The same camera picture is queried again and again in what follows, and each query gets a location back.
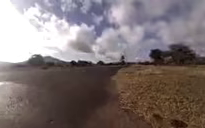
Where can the row of distant trees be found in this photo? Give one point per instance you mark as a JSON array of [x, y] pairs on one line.
[[96, 62]]

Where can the dark dirt road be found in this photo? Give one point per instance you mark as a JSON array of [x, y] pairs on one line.
[[66, 96]]

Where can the distant hill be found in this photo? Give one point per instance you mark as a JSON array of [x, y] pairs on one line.
[[51, 60]]

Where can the round dark tree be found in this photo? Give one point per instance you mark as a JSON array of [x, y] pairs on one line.
[[36, 59]]

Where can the dry yellow grass field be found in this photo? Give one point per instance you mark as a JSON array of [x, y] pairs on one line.
[[166, 93]]

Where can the group of dark trees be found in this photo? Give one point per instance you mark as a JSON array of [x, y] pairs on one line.
[[176, 55]]

